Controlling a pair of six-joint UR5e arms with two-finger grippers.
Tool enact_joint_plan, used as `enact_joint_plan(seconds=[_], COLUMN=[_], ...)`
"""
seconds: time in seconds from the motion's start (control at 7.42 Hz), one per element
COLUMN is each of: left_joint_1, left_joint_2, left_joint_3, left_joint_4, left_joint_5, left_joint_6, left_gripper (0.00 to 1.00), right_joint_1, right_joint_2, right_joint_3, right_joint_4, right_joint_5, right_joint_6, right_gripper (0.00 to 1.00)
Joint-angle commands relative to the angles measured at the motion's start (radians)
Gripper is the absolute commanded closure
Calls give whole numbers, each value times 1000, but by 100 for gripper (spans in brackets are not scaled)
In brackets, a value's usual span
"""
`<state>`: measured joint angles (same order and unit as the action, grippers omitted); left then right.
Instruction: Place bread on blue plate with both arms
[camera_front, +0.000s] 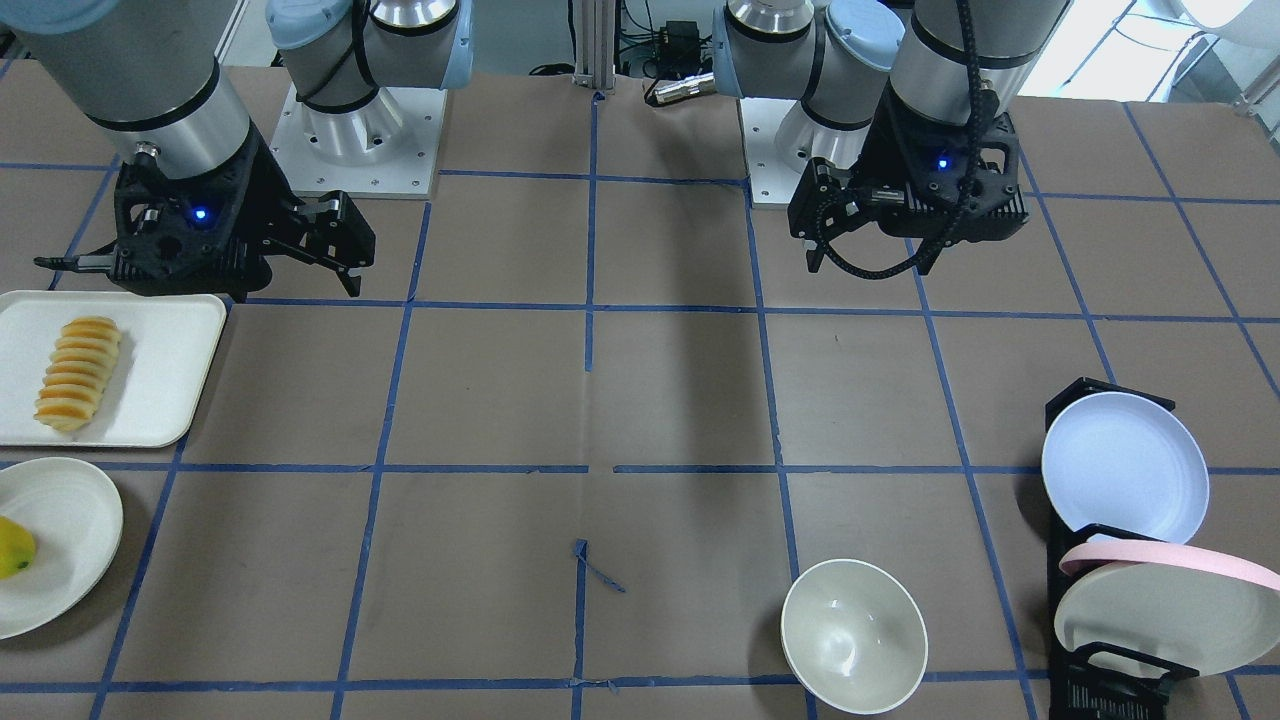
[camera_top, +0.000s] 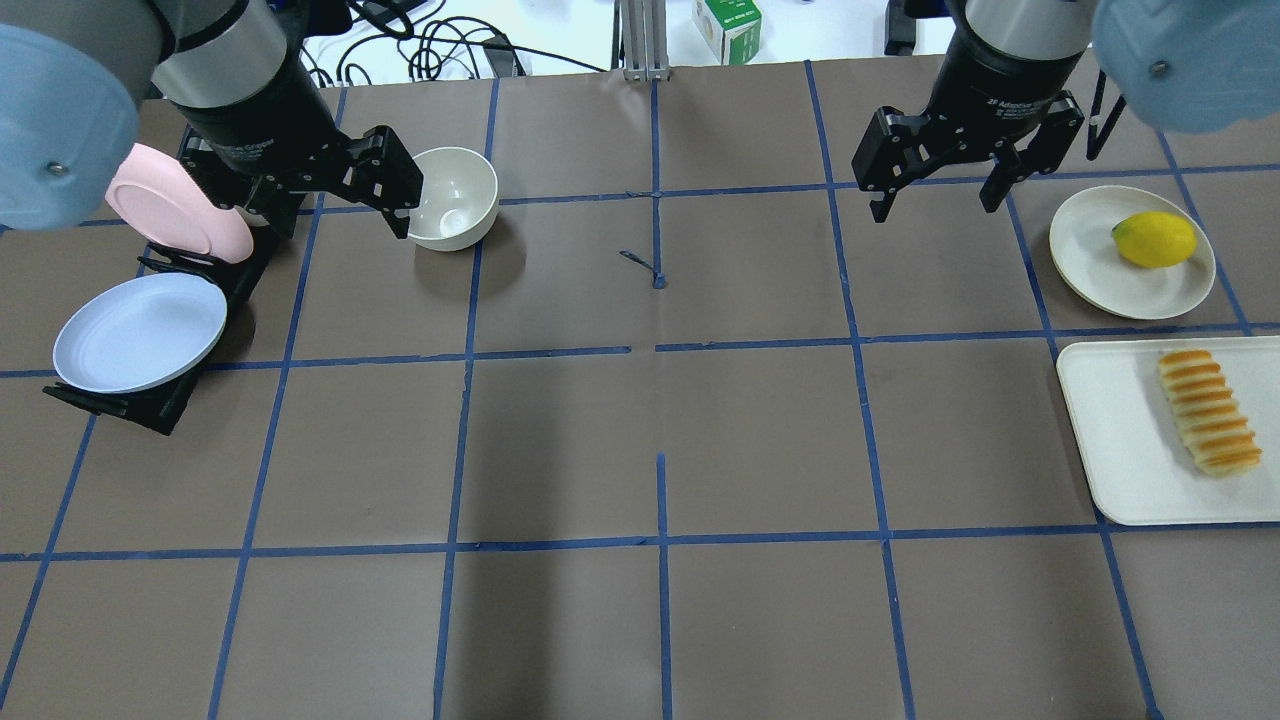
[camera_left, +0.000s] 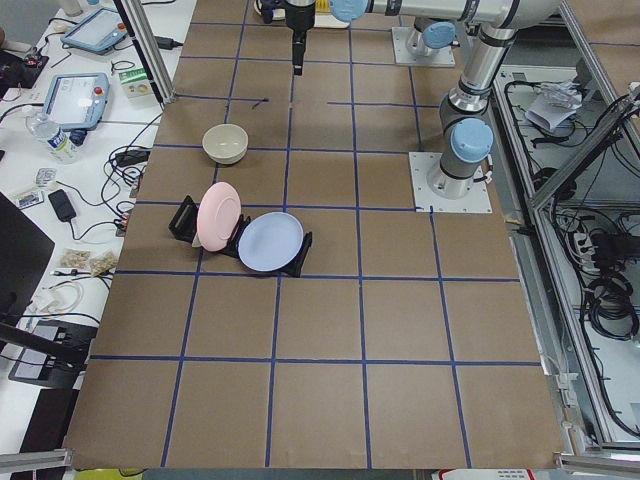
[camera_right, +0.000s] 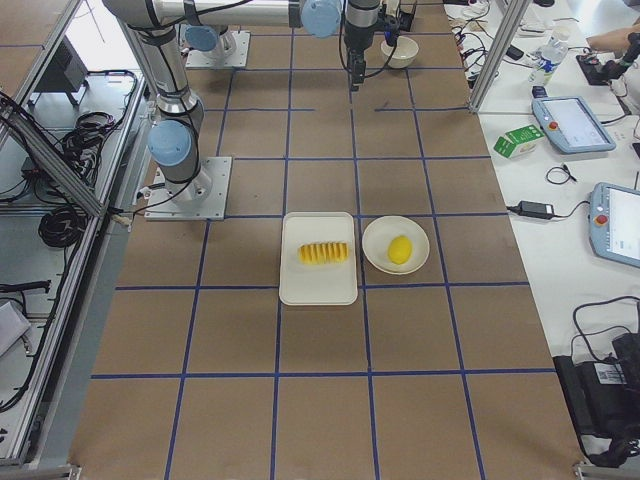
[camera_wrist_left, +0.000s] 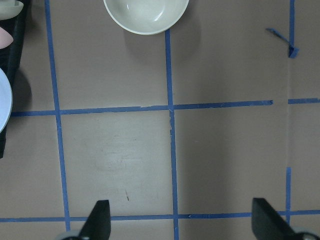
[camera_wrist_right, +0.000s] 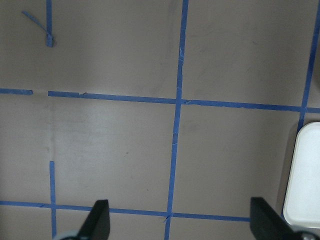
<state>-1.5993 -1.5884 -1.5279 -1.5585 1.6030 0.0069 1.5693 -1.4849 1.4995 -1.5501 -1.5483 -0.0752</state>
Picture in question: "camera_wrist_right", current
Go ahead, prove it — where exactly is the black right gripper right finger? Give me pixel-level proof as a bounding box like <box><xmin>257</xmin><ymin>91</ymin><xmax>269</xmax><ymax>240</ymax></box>
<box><xmin>250</xmin><ymin>197</ymin><xmax>304</xmax><ymax>240</ymax></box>

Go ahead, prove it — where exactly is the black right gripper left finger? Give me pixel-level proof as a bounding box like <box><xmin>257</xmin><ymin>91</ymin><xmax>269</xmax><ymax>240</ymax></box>
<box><xmin>77</xmin><ymin>199</ymin><xmax>111</xmax><ymax>240</ymax></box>

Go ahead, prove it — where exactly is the white rectangular tray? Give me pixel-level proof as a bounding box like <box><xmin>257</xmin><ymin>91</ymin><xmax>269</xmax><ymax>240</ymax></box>
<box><xmin>283</xmin><ymin>122</ymin><xmax>320</xmax><ymax>229</ymax></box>

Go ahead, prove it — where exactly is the loose blue tape strip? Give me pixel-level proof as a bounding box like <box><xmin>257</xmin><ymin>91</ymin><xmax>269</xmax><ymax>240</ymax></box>
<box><xmin>21</xmin><ymin>9</ymin><xmax>55</xmax><ymax>48</ymax></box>

